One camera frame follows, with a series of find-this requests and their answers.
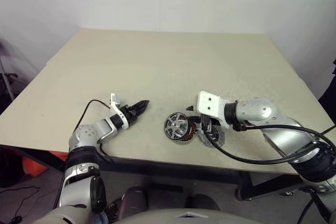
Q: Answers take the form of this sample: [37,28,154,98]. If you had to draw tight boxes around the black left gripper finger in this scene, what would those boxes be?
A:
[132,99,151,110]
[131,105,148,117]

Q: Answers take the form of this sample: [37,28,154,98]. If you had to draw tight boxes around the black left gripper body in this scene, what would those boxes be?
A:
[119,105,140,125]

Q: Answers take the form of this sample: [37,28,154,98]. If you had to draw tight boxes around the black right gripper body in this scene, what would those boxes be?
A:
[198,115,224,141]

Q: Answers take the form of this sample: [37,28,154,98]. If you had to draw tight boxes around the grey toothed gear plate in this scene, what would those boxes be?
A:
[198,126,226,148]

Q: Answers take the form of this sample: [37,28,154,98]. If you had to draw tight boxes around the black motor rotor silver spokes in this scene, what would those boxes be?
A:
[164,112,189,141]

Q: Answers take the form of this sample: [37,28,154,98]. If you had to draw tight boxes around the dark rounded shape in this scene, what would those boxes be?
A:
[122,186,149,213]

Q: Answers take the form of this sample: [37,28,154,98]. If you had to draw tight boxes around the dark patterned sneaker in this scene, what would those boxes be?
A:
[104,199,124,221]

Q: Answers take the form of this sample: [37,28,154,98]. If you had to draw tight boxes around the gray robot torso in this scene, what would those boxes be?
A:
[33,205,330,224]

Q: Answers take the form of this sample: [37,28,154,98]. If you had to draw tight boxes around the black fabric object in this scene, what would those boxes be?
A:
[318,58,336,125]

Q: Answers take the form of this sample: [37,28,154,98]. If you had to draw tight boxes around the black and silver stand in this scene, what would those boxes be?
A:
[0,37,35,104]

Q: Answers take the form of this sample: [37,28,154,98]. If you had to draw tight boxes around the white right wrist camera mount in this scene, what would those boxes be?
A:
[196,90,232,130]

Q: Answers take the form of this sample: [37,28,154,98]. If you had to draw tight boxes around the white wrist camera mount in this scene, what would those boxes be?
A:
[109,93,130,131]
[196,90,232,130]

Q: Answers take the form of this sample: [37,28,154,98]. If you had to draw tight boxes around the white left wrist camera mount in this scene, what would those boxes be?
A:
[109,93,130,131]

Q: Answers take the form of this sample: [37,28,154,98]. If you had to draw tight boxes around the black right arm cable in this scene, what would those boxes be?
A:
[201,119,336,167]

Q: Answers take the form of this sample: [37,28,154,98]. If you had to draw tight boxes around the black table frame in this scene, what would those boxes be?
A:
[0,144,310,201]

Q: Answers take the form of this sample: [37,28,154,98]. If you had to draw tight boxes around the thin black floor wire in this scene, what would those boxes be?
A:
[0,186,40,223]

